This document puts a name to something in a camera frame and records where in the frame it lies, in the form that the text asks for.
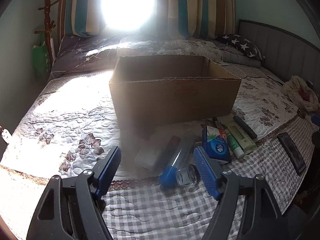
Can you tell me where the green shopping bag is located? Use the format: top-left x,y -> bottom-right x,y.
32,34 -> 52,79

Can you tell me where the small clear glass jar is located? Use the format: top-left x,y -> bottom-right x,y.
176,164 -> 202,187

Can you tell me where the checkered quilted mat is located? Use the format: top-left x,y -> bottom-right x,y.
221,63 -> 269,80

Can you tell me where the navy star print pillow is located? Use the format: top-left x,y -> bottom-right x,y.
215,34 -> 263,60

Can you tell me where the clear bottle with blue cap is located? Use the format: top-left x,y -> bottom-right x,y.
159,132 -> 198,188

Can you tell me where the folded grey duvet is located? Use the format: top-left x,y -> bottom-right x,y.
222,50 -> 262,68

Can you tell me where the cream plastic bag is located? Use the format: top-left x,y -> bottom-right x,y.
282,75 -> 318,112

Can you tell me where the purple star print duvet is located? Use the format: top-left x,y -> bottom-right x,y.
49,34 -> 125,80

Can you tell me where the floral quilted bedspread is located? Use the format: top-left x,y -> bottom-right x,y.
0,65 -> 318,240

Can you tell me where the white power plug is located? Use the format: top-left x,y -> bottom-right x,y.
0,127 -> 12,143

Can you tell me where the green and white tube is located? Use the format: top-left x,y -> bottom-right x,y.
225,129 -> 245,159

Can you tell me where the bright window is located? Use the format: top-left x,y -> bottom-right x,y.
100,0 -> 160,30

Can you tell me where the wide striped curtain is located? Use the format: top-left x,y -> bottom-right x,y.
140,0 -> 237,40

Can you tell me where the black smartphone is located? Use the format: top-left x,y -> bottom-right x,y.
277,132 -> 307,176

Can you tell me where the wooden coat rack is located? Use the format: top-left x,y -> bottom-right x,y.
34,0 -> 58,65

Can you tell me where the narrow striped curtain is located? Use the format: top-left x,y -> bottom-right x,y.
58,0 -> 108,37

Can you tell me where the black marker pen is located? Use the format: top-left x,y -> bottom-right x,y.
232,115 -> 258,140

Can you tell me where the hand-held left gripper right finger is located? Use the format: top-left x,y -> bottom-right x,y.
193,146 -> 295,240

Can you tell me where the white charger block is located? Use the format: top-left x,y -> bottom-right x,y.
134,140 -> 163,173

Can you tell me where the folded floral quilt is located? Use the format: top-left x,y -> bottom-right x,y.
120,36 -> 225,60

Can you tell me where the grey padded headboard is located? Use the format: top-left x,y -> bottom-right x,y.
237,19 -> 320,100

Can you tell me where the blue tissue packet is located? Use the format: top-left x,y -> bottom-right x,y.
201,126 -> 232,165

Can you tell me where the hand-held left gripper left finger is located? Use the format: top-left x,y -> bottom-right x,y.
26,145 -> 122,240

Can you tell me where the brown cardboard box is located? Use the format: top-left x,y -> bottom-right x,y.
109,54 -> 242,130

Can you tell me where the pale green packet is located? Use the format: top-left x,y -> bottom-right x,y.
221,119 -> 257,155

